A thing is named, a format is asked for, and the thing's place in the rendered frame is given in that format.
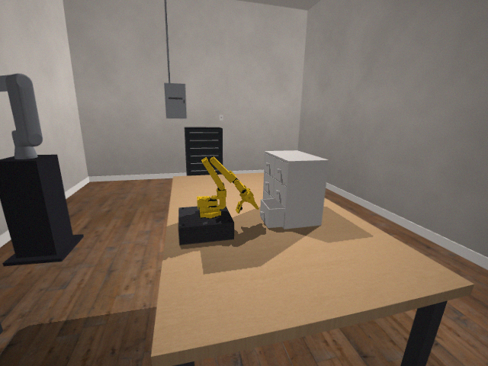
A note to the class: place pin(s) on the white chest of drawers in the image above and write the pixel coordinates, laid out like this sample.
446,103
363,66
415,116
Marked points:
306,188

